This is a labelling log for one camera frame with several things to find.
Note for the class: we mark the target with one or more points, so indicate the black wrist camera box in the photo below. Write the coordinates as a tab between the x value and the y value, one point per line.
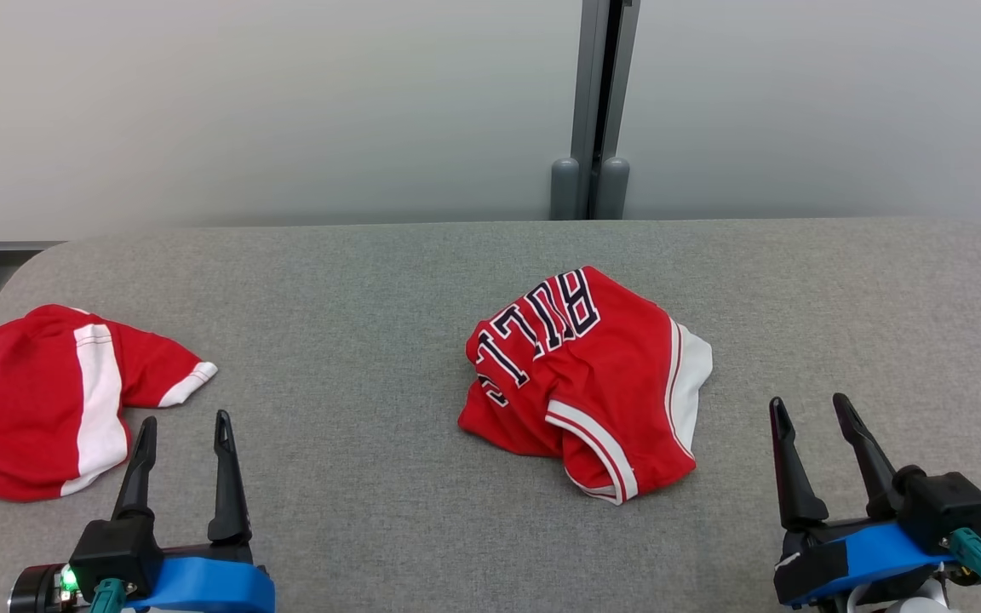
946	507
116	553

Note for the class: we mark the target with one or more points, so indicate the red shorts with white stripe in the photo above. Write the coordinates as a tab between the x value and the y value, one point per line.
31	400

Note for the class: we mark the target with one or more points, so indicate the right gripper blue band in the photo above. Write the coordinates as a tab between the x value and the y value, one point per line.
857	558

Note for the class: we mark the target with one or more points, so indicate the grey cylinder post foot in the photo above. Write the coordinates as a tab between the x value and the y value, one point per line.
614	189
565	189

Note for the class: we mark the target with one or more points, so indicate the red jersey with black lettering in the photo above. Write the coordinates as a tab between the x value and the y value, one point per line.
593	383

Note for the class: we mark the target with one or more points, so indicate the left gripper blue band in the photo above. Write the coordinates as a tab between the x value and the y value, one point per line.
209	583

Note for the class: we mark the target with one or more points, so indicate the grey metal partition post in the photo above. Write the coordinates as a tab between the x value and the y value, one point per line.
601	77

